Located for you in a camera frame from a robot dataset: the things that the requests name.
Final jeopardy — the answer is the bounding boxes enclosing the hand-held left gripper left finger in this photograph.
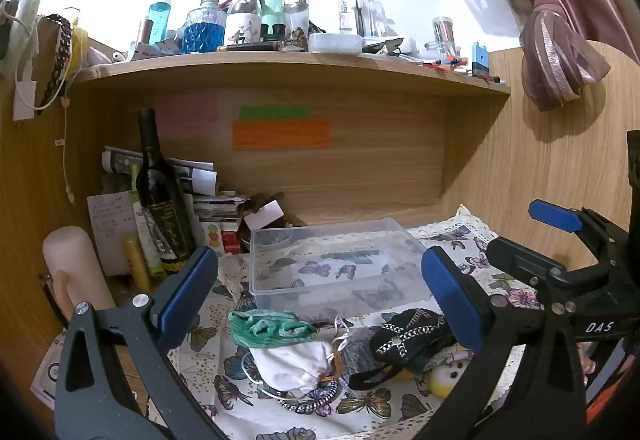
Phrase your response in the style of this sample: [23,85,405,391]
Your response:
[54,246,226,440]

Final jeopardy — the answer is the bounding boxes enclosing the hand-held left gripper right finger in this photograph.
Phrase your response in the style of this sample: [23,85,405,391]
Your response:
[420,246,587,440]

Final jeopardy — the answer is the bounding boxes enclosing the blue small box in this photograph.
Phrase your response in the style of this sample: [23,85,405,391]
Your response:
[471,42,490,77]

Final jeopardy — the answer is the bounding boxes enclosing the clear plastic storage box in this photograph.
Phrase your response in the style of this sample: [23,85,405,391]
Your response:
[249,217,432,317]

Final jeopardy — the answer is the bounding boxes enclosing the clear acrylic organizer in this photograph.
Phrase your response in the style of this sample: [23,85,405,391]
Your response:
[339,0,387,39]

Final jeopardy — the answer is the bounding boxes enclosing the black patterned headband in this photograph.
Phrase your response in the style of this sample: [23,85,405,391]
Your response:
[37,13,74,109]

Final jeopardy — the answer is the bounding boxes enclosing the black pen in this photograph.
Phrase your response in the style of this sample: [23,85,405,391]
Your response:
[217,42,282,53]

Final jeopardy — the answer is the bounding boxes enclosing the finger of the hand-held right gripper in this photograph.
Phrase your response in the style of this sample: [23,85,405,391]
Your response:
[528,199,632,266]
[486,236,581,313]

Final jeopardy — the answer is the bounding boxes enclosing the white flat box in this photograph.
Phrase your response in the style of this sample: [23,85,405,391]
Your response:
[308,32,364,55]

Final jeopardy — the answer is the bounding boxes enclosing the green sticky note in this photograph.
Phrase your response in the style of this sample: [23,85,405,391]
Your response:
[238,105,311,120]

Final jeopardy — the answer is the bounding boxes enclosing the white hanging cloth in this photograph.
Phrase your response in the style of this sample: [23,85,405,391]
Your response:
[2,0,44,77]

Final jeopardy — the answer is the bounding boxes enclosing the white hanging tag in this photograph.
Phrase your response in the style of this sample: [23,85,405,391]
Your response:
[12,79,36,122]

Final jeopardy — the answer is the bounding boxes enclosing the white face mask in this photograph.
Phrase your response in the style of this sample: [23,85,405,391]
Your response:
[244,339,337,394]

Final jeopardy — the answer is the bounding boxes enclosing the white card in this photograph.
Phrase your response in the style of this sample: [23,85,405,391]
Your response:
[243,200,284,230]

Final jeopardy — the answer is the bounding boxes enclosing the blue faceted glass bottle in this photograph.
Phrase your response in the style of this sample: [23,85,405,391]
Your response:
[182,0,227,54]

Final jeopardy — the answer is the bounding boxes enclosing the green bottle patterned label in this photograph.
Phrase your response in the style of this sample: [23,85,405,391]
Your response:
[129,164,168,279]

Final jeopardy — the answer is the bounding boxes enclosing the light blue slim bottle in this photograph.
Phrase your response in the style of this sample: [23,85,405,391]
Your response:
[148,0,174,44]

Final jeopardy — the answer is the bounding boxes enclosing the mint green pump bottle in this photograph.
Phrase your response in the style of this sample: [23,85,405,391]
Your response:
[259,0,286,39]

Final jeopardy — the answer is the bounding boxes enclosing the yellow plush toy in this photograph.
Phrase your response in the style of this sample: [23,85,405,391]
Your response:
[429,354,474,399]

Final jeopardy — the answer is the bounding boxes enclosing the wooden shelf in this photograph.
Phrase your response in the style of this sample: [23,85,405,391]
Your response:
[67,51,512,97]

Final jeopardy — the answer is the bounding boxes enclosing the green cloth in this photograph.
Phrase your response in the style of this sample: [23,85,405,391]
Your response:
[228,308,319,351]

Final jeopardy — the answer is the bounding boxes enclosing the glass jar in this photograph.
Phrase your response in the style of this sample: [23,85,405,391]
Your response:
[432,17,456,47]

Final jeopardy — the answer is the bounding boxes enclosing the white printed paper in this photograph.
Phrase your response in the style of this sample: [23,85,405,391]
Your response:
[30,329,69,412]

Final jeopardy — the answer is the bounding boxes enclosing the cream pillar candle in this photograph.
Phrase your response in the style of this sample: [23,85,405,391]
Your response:
[42,225,119,322]

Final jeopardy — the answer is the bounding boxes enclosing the clear glass bottle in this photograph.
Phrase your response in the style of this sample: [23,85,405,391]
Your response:
[283,0,310,37]

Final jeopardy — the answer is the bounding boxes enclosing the orange sticky note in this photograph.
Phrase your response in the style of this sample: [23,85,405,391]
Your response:
[232,119,334,151]

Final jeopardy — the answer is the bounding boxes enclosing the dark wine bottle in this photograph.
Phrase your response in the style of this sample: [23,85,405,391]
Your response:
[135,108,197,277]

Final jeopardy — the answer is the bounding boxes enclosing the black studded cloth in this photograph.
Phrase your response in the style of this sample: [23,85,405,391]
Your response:
[369,308,460,367]

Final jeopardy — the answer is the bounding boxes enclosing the stack of papers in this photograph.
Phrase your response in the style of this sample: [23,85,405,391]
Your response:
[102,145,219,197]

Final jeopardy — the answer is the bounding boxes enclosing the yellow tube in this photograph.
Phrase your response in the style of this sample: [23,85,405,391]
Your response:
[123,237,152,294]

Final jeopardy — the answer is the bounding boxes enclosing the clear corked bottle white label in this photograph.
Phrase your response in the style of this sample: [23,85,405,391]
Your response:
[225,0,262,46]

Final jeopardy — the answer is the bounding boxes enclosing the yellow headband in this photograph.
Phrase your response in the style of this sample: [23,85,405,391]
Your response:
[65,9,89,77]

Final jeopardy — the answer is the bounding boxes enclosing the butterfly print tablecloth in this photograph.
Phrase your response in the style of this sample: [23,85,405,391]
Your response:
[165,205,547,440]

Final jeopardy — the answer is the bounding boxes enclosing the pink curtain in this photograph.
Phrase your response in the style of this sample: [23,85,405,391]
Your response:
[425,0,612,112]

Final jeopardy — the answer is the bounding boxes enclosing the black white braided hair tie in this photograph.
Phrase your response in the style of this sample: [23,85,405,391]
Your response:
[272,379,342,417]

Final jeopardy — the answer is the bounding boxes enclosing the pink sticky note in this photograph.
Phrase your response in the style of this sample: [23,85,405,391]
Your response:
[154,92,220,137]

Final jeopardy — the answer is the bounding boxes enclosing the white handwritten note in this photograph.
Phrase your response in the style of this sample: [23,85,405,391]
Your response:
[87,192,142,277]

